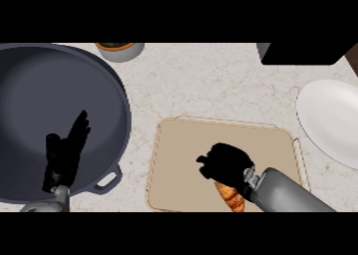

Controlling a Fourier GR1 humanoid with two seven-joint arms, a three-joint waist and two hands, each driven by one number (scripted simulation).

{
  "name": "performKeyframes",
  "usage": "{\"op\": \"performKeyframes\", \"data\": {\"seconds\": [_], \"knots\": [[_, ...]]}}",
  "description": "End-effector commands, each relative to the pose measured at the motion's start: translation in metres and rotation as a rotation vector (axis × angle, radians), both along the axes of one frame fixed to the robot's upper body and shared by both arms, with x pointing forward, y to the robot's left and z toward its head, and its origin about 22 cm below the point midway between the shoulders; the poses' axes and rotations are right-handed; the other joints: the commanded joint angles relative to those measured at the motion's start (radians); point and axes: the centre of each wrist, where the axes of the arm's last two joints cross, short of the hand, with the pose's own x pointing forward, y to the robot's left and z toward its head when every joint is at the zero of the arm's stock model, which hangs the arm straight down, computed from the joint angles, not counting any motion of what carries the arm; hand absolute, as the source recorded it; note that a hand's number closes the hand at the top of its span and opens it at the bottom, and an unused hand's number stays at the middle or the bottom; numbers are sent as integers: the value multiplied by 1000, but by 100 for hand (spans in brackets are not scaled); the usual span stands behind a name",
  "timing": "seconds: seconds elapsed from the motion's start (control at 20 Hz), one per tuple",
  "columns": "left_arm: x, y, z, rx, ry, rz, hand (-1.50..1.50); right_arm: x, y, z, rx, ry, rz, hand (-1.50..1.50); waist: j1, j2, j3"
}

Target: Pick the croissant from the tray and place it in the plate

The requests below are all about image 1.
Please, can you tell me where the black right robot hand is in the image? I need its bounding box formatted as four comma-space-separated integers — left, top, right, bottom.
195, 142, 257, 203

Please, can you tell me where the golden brown croissant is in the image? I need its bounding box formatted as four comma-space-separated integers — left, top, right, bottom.
214, 180, 248, 213

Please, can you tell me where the white plate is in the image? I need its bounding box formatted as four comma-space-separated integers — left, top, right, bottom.
295, 79, 358, 172

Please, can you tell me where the black appliance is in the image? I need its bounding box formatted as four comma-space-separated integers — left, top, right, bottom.
255, 42, 358, 66

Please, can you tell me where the dark grey cast iron pot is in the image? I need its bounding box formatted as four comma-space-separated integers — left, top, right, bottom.
0, 43, 134, 204

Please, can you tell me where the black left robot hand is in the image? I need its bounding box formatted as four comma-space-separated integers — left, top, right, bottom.
41, 110, 94, 194

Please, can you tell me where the beige tray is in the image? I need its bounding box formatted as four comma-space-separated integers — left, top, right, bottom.
146, 116, 313, 213

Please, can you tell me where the grey plant pot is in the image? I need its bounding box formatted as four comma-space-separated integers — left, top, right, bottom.
96, 42, 147, 64

